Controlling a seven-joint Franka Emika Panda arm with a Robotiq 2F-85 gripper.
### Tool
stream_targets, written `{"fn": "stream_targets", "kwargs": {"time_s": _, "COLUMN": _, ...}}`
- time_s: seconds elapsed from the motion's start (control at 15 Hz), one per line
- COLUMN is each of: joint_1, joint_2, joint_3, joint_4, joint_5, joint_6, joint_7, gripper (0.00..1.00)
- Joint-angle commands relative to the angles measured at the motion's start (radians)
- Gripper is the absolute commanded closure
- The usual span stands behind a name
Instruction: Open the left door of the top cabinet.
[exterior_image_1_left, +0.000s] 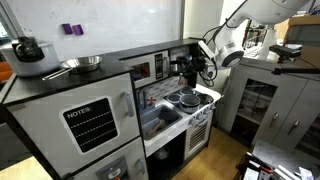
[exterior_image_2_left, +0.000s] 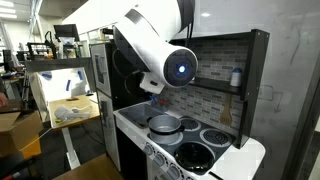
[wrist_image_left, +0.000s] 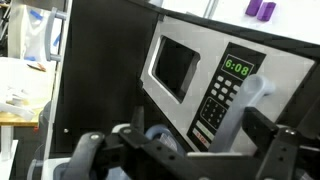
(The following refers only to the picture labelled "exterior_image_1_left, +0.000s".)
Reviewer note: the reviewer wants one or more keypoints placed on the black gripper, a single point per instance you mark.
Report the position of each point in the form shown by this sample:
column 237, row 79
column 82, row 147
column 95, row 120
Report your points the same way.
column 199, row 64

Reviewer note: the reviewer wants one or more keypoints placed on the grey toy microwave door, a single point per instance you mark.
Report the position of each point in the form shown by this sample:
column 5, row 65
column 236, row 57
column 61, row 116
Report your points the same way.
column 160, row 66

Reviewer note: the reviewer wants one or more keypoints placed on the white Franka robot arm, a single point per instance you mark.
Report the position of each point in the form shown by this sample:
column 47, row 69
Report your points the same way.
column 260, row 13

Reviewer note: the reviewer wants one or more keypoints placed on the white oven door with vents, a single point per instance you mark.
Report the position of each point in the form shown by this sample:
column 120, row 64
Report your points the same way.
column 198, row 136

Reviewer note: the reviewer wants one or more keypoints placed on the fridge door with water dispenser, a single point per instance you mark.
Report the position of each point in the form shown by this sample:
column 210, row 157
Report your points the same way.
column 133, row 153

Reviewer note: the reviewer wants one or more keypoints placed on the grey metal cabinet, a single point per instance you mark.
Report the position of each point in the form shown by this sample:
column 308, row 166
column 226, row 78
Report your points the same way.
column 286, row 96

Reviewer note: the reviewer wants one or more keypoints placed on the fridge door with notes board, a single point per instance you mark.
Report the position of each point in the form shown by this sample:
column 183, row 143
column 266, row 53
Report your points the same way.
column 40, row 120

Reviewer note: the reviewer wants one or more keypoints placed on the wooden slotted spatula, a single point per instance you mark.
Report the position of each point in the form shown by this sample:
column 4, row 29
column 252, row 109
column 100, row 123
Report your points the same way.
column 182, row 80

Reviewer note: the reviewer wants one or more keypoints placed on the grey toy cooking pot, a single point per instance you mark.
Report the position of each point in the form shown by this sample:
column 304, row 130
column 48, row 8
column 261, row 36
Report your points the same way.
column 189, row 101

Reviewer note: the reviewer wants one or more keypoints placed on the red tap knob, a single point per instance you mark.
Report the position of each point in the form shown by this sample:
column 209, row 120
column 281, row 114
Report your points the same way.
column 151, row 100

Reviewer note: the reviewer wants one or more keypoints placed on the grey sink basin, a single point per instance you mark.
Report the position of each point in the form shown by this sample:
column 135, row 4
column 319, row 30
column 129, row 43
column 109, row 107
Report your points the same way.
column 166, row 115

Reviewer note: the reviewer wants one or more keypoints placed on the blue tap knob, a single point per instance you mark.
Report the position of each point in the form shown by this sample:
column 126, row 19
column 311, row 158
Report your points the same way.
column 140, row 107

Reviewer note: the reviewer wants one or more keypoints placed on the toy play kitchen unit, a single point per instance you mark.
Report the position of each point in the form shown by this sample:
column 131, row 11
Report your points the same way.
column 113, row 65

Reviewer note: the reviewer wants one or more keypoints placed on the wooden spoon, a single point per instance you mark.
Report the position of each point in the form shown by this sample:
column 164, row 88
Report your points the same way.
column 155, row 129

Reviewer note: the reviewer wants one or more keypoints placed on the whiteboard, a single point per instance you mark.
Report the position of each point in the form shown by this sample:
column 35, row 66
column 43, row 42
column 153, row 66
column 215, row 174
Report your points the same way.
column 116, row 20

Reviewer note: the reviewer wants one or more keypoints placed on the small steel bowl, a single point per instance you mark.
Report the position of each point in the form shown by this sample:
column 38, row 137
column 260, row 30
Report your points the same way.
column 162, row 154

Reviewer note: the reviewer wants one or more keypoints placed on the steel frying pan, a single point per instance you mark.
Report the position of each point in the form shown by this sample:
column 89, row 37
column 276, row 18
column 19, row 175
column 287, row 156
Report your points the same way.
column 85, row 64

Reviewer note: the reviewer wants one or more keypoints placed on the purple magnet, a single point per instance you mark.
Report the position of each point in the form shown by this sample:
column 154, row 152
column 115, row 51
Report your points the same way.
column 78, row 30
column 67, row 29

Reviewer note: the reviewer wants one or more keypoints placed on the brown cardboard box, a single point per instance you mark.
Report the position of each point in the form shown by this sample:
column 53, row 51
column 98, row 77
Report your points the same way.
column 311, row 56

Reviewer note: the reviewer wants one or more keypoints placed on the orange black bar clamp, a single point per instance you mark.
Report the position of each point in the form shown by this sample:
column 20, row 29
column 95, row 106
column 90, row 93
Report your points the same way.
column 266, row 169

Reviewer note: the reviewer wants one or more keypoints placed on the orange plastic object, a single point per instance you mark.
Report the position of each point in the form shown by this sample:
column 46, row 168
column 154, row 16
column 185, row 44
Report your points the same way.
column 5, row 71

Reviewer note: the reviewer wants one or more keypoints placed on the black camera on stand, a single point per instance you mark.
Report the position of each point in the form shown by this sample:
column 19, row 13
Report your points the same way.
column 285, row 50

